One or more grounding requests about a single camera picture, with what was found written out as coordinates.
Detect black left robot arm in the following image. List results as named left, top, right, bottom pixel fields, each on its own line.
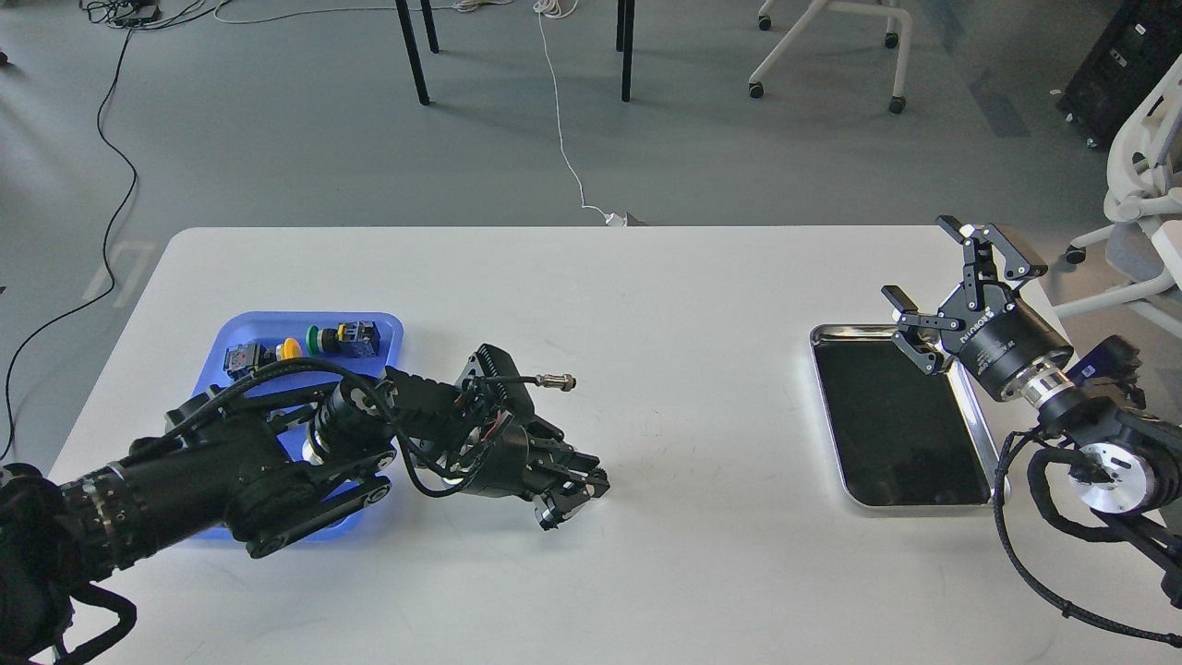
left=4, top=345, right=609, bottom=664

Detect yellow red push button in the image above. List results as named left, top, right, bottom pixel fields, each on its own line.
left=223, top=338, right=304, bottom=382

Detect white chair base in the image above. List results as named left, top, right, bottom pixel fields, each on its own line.
left=746, top=0, right=913, bottom=115

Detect black table legs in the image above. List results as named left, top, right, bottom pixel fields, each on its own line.
left=392, top=0, right=636, bottom=105

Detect silver metal tray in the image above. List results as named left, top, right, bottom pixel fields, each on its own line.
left=808, top=322, right=996, bottom=516

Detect white office chair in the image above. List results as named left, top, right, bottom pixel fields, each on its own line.
left=1053, top=60, right=1181, bottom=335

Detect blue plastic tray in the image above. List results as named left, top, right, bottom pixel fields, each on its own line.
left=191, top=309, right=403, bottom=546

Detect green blue push button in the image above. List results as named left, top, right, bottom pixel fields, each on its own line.
left=305, top=320, right=379, bottom=358

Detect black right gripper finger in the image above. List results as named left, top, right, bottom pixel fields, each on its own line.
left=881, top=283, right=961, bottom=376
left=936, top=215, right=1050, bottom=306

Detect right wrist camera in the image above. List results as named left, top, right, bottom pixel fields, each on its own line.
left=1067, top=335, right=1141, bottom=387

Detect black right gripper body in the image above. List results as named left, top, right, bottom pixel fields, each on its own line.
left=940, top=283, right=1074, bottom=403

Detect white floor cable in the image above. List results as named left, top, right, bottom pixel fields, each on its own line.
left=452, top=0, right=629, bottom=227

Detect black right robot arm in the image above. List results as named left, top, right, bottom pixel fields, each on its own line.
left=882, top=215, right=1178, bottom=607

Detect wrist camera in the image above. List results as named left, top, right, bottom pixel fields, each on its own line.
left=1067, top=335, right=1141, bottom=387
left=455, top=344, right=577, bottom=425

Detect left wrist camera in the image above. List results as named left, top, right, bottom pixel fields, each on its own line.
left=455, top=344, right=577, bottom=425

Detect black floor cable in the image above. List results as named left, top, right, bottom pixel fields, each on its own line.
left=0, top=0, right=213, bottom=463

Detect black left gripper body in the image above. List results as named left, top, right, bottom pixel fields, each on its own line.
left=460, top=420, right=574, bottom=501

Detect black cabinet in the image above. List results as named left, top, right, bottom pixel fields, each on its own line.
left=1056, top=1, right=1181, bottom=149

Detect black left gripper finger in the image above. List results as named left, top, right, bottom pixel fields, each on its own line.
left=535, top=468, right=609, bottom=530
left=545, top=438, right=608, bottom=487

